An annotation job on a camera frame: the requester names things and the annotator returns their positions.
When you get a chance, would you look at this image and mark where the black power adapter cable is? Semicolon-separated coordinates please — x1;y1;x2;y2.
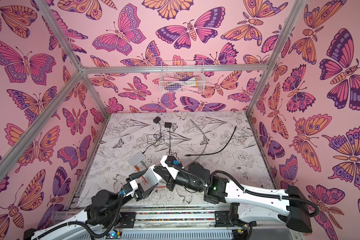
140;122;166;155

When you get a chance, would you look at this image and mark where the grey ethernet cable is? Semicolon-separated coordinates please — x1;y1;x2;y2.
189;118;209;155

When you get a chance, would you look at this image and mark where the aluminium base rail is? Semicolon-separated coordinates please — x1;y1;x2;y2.
51;204;249;240

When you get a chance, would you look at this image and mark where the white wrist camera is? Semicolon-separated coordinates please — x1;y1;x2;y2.
122;180;139;197
160;156;184;180

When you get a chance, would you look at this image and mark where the grey slotted cable duct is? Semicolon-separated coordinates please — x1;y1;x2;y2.
102;229;234;240

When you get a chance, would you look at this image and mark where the wire basket on wall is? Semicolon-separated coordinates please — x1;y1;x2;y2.
158;60;206;94

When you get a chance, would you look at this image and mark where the black power adapter left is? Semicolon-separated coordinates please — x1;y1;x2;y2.
153;117;161;124

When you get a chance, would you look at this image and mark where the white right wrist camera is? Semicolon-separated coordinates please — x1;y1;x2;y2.
160;156;184;180

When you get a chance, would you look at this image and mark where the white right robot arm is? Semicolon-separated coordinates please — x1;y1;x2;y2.
149;161;320;233

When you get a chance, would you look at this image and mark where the black ethernet cable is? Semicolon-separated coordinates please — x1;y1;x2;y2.
185;125;238;157

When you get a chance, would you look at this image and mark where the white network switch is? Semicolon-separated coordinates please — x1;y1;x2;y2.
144;165;163;187
127;151;145;168

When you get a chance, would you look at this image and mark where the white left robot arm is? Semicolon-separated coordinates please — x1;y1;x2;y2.
23;175;162;240

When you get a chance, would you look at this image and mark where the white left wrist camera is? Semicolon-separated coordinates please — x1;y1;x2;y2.
122;180;139;197

